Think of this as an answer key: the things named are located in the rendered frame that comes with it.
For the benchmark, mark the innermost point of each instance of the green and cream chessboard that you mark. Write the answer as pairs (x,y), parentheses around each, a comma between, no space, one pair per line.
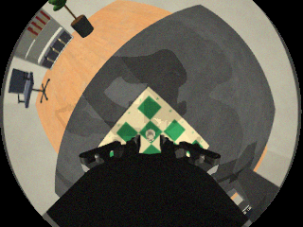
(150,111)

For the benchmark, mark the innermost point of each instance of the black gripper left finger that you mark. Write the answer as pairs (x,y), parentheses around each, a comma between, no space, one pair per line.
(96,156)

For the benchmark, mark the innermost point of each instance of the white rook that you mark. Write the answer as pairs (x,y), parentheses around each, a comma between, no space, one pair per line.
(150,135)

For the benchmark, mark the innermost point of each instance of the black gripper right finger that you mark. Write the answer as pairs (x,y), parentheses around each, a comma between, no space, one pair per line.
(206,159)

